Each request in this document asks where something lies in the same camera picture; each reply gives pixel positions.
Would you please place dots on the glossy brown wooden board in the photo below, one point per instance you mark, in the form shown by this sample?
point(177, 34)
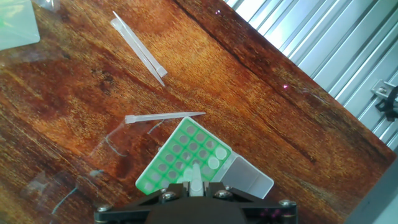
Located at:
point(77, 93)

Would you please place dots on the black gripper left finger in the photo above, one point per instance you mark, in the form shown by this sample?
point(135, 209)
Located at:
point(161, 196)

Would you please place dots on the green clear pipette tip box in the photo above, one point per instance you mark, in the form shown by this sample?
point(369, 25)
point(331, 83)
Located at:
point(18, 28)
point(174, 155)

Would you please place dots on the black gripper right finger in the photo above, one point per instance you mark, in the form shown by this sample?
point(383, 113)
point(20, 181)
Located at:
point(230, 194)

